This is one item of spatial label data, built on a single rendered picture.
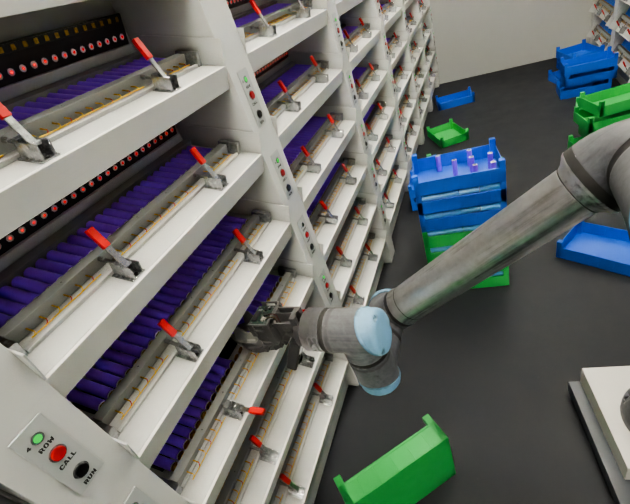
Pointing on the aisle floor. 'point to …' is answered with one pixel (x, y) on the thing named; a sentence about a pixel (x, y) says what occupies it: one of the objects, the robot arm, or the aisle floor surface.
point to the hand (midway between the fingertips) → (238, 333)
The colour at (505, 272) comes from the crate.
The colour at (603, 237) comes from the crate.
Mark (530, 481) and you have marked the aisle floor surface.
